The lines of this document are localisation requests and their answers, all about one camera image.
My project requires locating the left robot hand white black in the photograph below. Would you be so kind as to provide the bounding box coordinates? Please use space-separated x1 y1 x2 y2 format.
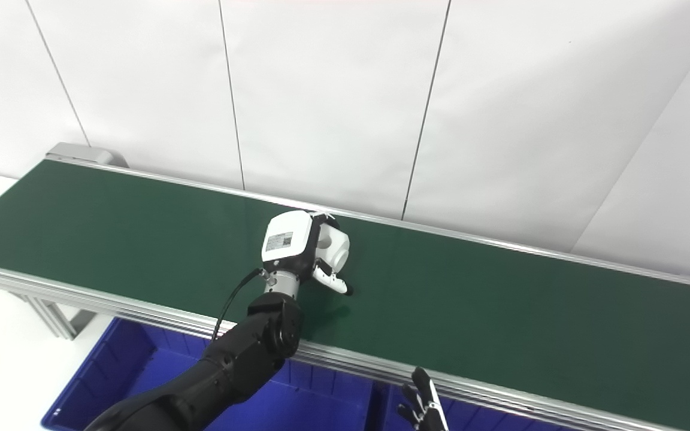
260 210 355 297

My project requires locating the aluminium conveyor support leg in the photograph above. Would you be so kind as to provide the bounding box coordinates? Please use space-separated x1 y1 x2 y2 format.
19 293 97 341

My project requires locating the white cylindrical plastic part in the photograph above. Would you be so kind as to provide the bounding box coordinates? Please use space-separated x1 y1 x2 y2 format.
315 227 350 276

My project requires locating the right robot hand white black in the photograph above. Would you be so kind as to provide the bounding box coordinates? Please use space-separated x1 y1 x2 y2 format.
397 366 449 431

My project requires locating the green conveyor belt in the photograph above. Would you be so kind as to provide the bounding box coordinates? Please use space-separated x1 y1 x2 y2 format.
0 156 690 431
0 159 690 431

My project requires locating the blue plastic bin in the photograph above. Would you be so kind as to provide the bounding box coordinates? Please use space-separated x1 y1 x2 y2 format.
375 383 591 431
41 317 382 431

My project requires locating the grey conveyor motor housing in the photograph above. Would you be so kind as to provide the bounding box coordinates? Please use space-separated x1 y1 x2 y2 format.
46 142 129 168

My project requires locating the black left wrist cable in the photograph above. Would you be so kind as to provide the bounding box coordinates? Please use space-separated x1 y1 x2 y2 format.
212 268 267 342

